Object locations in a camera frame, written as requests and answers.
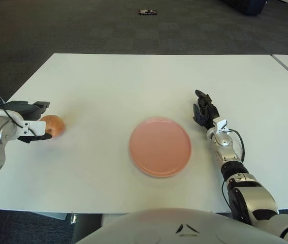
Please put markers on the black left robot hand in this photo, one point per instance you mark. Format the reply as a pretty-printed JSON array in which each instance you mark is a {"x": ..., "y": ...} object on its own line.
[{"x": 29, "y": 110}]

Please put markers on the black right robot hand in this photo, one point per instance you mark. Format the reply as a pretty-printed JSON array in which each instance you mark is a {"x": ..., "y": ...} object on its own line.
[{"x": 208, "y": 114}]

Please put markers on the red yellow apple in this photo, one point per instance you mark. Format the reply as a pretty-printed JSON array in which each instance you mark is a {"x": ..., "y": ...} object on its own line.
[{"x": 56, "y": 124}]

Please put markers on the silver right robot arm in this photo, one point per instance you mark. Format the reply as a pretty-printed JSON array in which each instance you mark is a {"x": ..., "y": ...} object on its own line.
[{"x": 255, "y": 198}]

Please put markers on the pink round plate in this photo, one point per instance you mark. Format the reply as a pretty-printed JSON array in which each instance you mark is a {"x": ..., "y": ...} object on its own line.
[{"x": 160, "y": 147}]

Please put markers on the dark blue bulky object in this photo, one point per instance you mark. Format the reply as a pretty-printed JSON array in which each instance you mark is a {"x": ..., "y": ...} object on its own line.
[{"x": 250, "y": 6}]

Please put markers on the small dark floor object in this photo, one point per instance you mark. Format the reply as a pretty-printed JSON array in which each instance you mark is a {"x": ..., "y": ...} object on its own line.
[{"x": 147, "y": 11}]

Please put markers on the dark table leg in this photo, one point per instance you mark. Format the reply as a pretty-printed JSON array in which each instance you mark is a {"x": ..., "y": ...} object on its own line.
[{"x": 88, "y": 226}]

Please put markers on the grey robot torso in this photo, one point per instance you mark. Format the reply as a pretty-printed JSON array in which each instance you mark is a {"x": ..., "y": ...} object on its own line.
[{"x": 146, "y": 228}]

